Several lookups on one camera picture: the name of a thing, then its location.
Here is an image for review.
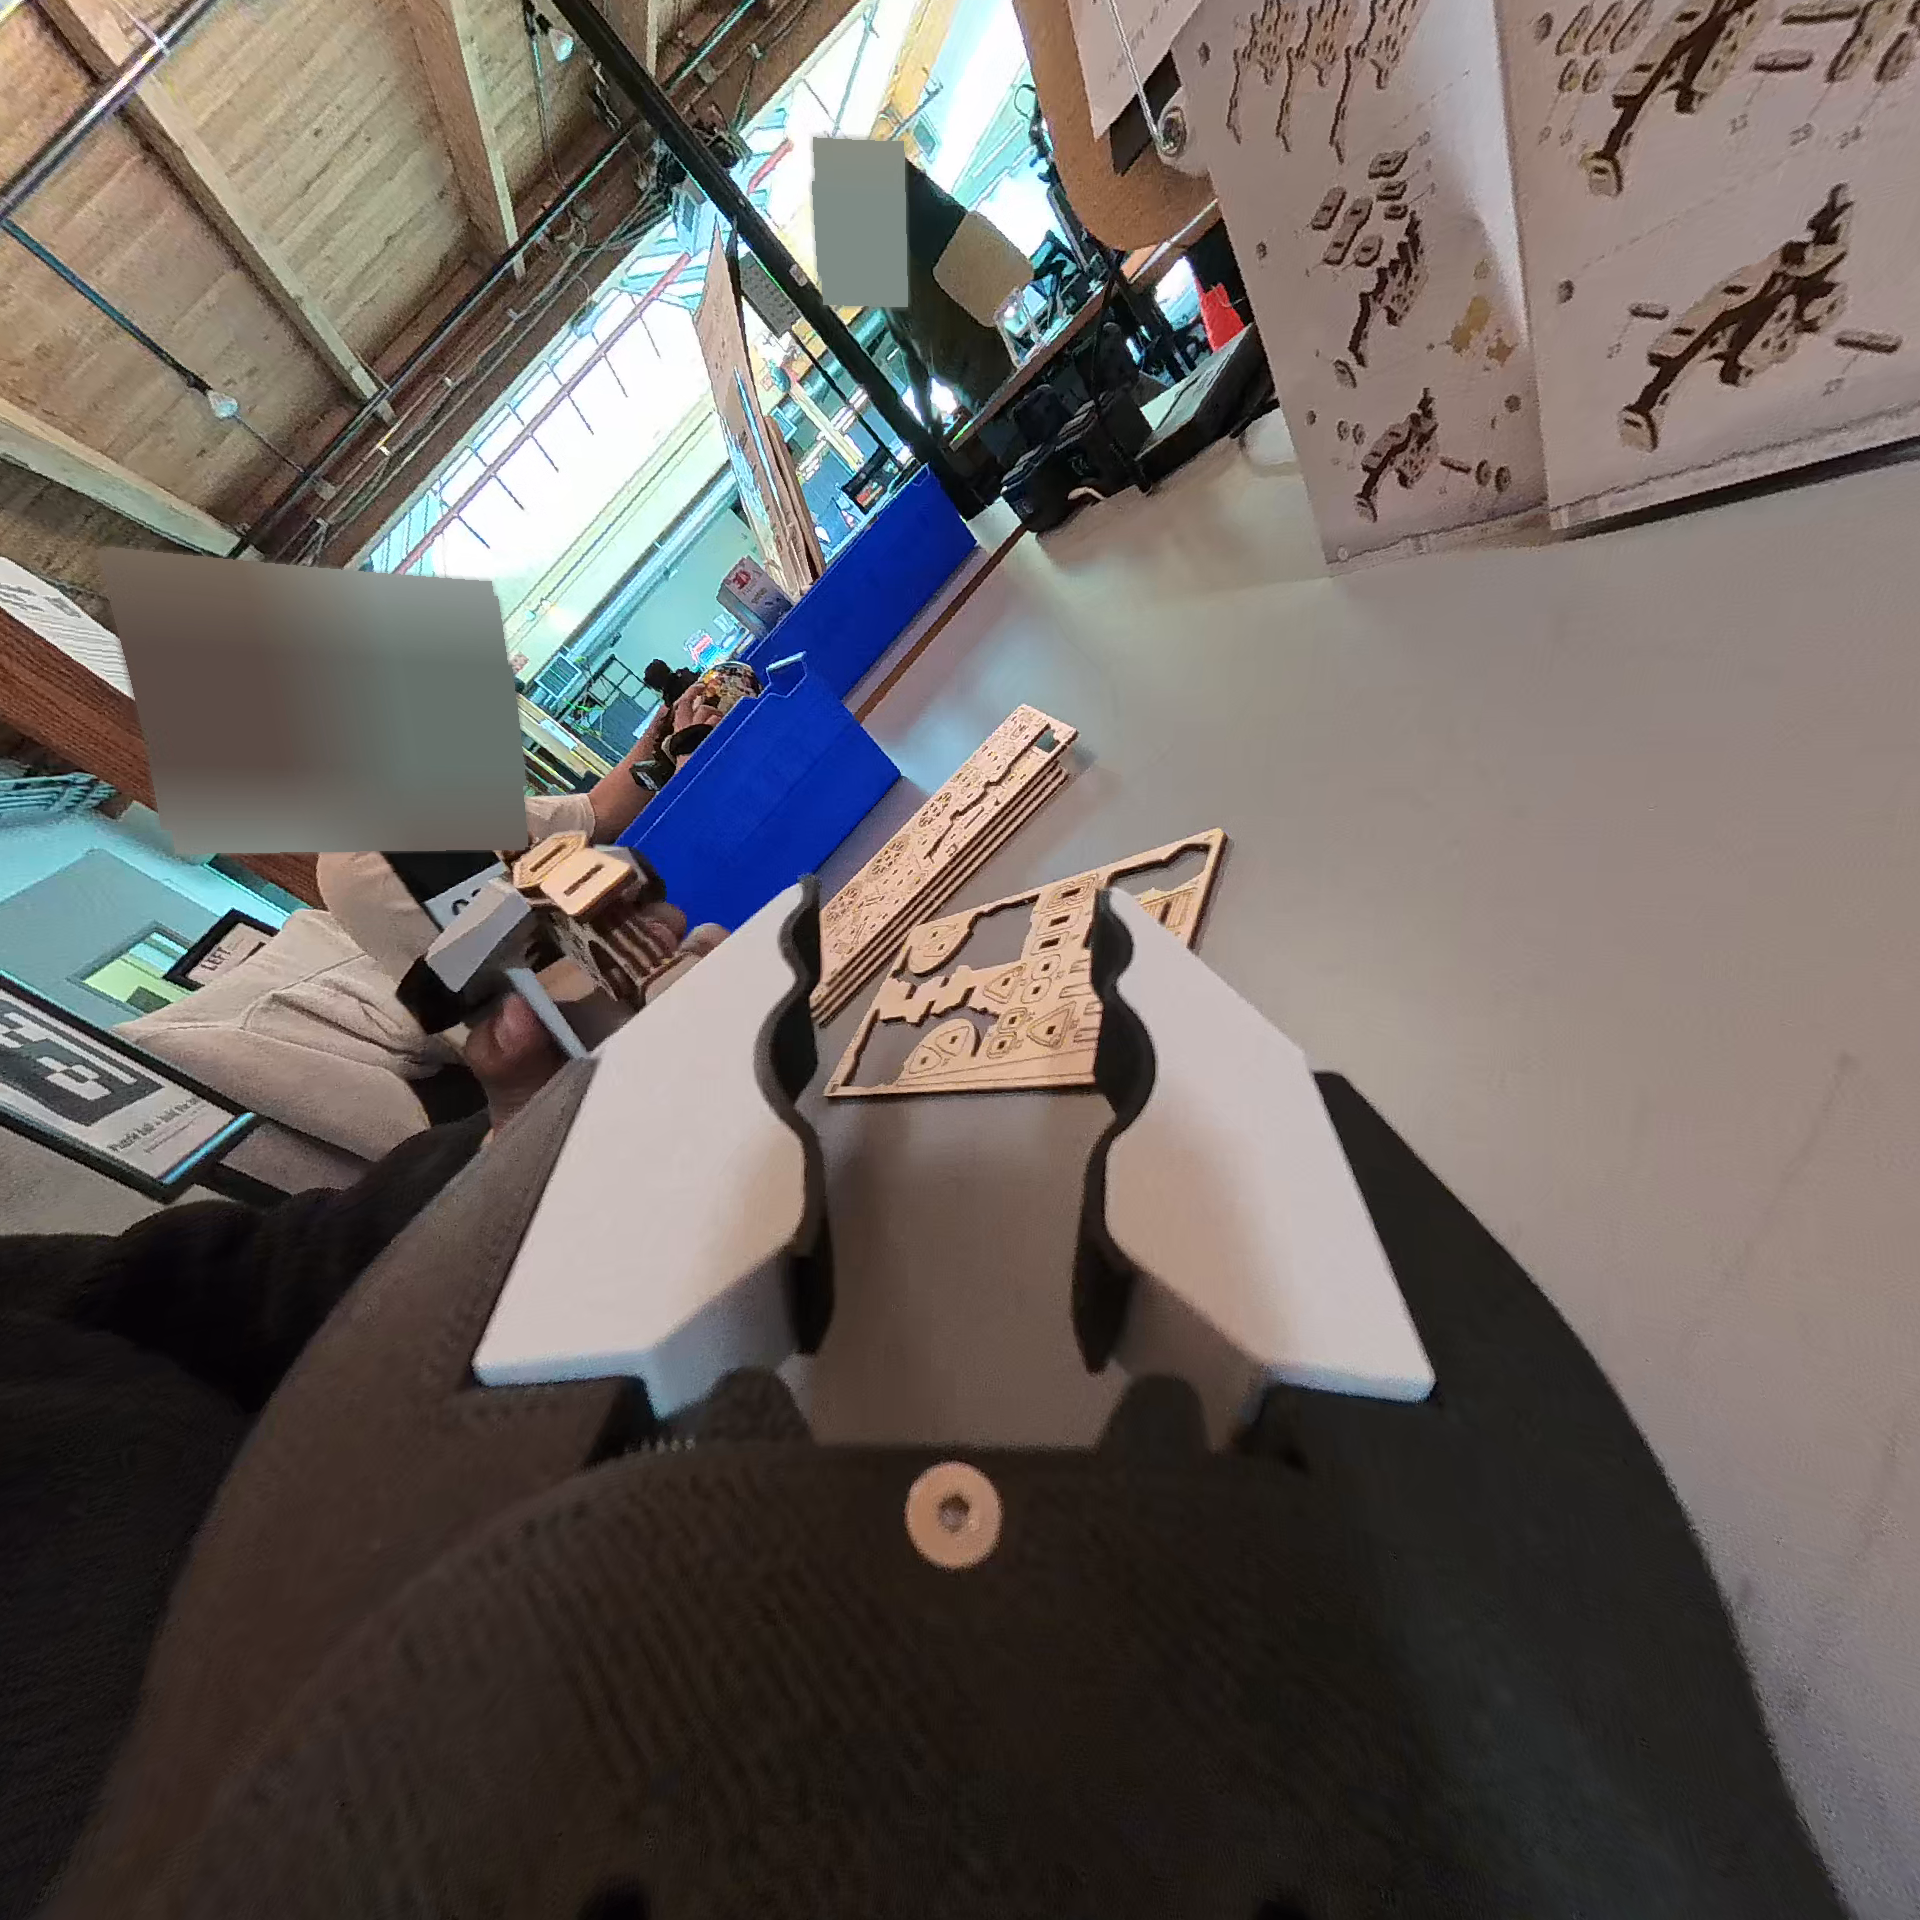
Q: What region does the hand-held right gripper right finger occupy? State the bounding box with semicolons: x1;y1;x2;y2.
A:
1067;883;1440;1450

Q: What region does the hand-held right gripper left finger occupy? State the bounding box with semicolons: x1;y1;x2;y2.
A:
468;875;833;1412

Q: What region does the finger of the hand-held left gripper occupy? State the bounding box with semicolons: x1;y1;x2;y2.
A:
425;893;535;996
501;966;590;1061

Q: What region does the wooden puzzle model assembly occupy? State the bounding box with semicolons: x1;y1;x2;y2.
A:
510;831;691;1007

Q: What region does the wooden puzzle sheet with cutouts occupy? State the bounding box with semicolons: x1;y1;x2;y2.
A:
824;827;1230;1102

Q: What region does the person's left forearm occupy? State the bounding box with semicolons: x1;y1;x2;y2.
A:
0;1116;498;1668

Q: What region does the grey desk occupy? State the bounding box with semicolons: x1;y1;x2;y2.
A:
600;403;1920;1920

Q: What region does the person's left hand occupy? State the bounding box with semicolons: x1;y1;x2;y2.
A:
455;990;584;1119

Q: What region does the small framed sign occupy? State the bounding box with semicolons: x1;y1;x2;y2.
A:
162;907;281;991

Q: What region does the blue plastic bin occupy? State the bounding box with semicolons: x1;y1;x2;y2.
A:
614;665;901;940
744;463;980;707

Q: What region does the framed black and white tag sign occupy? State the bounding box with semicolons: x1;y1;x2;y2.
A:
0;971;260;1206

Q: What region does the stack of wooden puzzle sheets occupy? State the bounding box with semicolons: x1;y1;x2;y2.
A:
809;703;1081;1025

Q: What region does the standing wooden board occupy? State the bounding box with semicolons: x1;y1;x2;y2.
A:
691;224;828;606

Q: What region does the black equipment case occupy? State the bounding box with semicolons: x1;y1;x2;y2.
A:
995;321;1279;530

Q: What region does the black diagonal pole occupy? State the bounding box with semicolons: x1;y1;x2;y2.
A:
546;0;966;470

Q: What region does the brown backing board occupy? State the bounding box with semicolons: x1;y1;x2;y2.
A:
1016;0;1223;253

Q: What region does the open instruction booklet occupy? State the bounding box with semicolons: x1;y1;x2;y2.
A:
1169;0;1920;575

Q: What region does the printed instruction sheet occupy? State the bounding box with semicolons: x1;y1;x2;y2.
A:
1067;0;1205;140

